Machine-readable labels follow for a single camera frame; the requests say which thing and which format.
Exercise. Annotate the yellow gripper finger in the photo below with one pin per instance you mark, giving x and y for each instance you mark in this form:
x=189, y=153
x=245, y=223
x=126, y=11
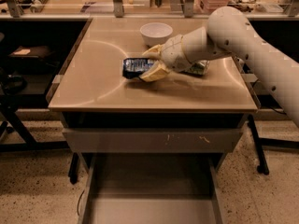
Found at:
x=153, y=53
x=156, y=72

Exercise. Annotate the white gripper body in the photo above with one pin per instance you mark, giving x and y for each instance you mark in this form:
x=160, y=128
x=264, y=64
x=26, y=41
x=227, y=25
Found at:
x=173, y=55

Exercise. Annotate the blue pepsi can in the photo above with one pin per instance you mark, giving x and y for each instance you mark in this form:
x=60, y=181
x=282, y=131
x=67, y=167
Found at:
x=135, y=67

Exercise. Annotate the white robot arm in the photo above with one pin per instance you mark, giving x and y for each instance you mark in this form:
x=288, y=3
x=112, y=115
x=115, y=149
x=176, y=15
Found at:
x=228, y=32

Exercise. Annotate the green soda can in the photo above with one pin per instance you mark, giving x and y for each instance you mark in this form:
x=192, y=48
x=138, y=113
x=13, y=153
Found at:
x=199, y=69

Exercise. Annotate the grey drawer cabinet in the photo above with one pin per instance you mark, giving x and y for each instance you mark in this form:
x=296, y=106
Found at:
x=94, y=94

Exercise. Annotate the closed top drawer front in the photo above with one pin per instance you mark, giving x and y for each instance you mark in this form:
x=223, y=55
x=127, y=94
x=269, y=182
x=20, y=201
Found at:
x=84, y=140

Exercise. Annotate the open middle drawer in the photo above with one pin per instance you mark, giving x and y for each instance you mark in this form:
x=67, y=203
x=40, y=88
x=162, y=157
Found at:
x=151, y=189

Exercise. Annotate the white ceramic bowl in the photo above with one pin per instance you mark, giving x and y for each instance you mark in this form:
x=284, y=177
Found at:
x=155, y=33

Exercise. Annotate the black table leg right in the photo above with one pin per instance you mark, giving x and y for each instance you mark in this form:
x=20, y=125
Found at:
x=262, y=168

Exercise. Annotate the black frame leg left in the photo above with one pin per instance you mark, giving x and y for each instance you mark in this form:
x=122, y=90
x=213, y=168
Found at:
x=29, y=143

